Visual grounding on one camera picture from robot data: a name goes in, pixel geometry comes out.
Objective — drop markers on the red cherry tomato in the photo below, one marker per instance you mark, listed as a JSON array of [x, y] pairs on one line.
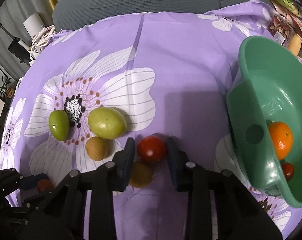
[[44, 185], [151, 150]]

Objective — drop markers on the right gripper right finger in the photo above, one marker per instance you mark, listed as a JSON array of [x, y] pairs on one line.
[[187, 176]]

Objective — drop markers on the white paper roll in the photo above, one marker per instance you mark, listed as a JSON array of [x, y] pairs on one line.
[[33, 24]]

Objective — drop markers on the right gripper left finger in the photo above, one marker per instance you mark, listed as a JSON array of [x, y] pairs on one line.
[[111, 177]]

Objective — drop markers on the large green fruit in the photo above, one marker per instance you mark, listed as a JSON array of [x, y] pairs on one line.
[[107, 123]]

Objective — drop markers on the black phone stand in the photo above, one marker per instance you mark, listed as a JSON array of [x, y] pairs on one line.
[[18, 47]]

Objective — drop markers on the brown round fruit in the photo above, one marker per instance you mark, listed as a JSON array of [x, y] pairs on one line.
[[96, 148]]

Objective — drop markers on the purple floral tablecloth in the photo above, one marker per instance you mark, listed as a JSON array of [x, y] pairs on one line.
[[167, 73]]

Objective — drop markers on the green plastic bowl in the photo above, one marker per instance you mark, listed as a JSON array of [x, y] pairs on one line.
[[268, 88]]

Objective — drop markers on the dried fruit snack bag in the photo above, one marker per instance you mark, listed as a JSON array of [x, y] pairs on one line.
[[281, 30]]

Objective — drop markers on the large orange tangerine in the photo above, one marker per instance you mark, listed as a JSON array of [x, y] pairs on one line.
[[282, 138]]

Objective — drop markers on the small green fruit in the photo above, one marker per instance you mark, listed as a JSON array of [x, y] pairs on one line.
[[59, 125]]

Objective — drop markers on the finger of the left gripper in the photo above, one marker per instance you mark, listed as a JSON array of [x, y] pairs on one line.
[[30, 182], [40, 202]]

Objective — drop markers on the red tomato in bowl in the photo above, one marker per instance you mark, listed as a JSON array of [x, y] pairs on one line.
[[288, 170]]

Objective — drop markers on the tan round fruit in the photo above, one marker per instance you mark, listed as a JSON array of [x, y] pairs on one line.
[[141, 175]]

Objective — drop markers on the beige plastic bottle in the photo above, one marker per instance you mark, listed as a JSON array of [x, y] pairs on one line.
[[295, 44]]

